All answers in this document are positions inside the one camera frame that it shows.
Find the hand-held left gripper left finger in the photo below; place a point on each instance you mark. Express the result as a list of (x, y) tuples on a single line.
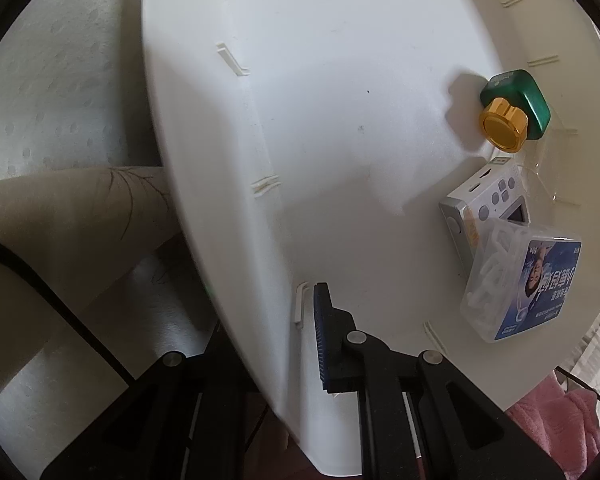
[(200, 375)]

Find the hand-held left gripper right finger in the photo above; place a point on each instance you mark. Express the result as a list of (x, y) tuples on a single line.
[(322, 340)]

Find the clear floss pick box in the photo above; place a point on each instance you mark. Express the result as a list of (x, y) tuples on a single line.
[(510, 280)]

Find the white compact camera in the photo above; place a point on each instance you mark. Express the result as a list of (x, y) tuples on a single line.
[(475, 205)]

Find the white plastic tray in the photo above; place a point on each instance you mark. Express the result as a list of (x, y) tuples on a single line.
[(355, 110)]

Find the green bottle with gold cap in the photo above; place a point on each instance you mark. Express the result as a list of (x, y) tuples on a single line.
[(522, 95)]

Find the pink fleece cloth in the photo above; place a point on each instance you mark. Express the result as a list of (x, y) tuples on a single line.
[(555, 420)]

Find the white patterned curtain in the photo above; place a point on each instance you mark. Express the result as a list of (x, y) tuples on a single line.
[(55, 85)]

